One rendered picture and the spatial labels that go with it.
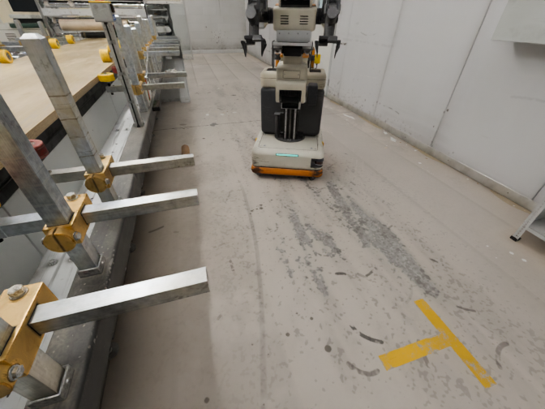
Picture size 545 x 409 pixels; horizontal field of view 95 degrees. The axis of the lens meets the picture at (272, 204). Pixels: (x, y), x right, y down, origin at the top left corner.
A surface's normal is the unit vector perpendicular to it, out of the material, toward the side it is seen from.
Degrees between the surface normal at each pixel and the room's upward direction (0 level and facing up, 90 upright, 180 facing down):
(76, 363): 0
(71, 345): 0
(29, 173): 90
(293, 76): 98
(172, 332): 0
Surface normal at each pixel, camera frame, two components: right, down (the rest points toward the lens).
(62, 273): 0.01, -0.79
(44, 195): 0.29, 0.58
